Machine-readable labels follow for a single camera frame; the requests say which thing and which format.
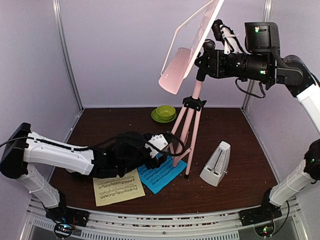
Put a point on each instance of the green bowl with saucer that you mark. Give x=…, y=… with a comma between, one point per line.
x=164, y=114

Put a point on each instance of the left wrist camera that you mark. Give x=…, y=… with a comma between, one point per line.
x=156, y=144

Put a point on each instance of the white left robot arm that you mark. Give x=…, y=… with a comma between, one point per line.
x=24, y=148

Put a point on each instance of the aluminium front rail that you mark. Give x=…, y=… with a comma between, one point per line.
x=218, y=225

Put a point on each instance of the blue sheet music page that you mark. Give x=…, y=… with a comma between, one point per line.
x=156, y=179

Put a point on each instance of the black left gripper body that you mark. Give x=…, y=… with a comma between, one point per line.
x=130, y=165

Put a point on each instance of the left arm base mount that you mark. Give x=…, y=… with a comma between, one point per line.
x=65, y=222

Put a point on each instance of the yellow sheet music page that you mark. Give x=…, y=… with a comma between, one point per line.
x=113, y=190

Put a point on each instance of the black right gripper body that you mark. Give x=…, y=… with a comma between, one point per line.
x=225, y=68

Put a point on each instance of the white metronome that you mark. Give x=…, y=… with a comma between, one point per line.
x=217, y=165

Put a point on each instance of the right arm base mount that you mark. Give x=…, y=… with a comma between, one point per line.
x=263, y=220

